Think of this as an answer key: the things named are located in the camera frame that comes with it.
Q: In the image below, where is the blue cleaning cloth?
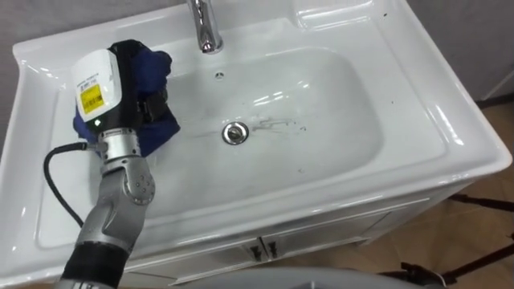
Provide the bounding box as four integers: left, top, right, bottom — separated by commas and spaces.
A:
72, 44, 182, 157

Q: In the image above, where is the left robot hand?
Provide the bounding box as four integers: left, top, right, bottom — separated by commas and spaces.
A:
70, 39, 169, 133

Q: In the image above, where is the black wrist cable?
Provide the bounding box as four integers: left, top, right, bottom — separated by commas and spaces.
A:
43, 141, 89, 229

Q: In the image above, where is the chrome faucet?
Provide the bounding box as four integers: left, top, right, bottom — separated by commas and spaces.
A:
186, 0, 224, 55

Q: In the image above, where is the chrome sink drain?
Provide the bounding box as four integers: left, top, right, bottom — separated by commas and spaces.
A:
221, 120, 251, 146

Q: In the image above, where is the black tripod stand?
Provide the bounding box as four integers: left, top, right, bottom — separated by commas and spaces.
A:
379, 193, 514, 288

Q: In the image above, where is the white sink vanity cabinet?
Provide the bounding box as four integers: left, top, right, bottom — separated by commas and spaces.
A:
0, 0, 513, 288

